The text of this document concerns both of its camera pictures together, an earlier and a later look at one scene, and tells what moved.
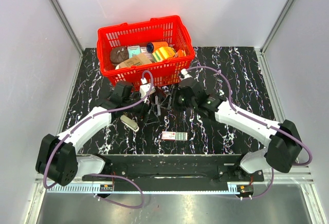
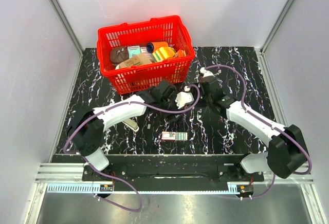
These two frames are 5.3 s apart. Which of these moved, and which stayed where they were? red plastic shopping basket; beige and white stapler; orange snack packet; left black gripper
Moved: left black gripper
Stayed: red plastic shopping basket; beige and white stapler; orange snack packet
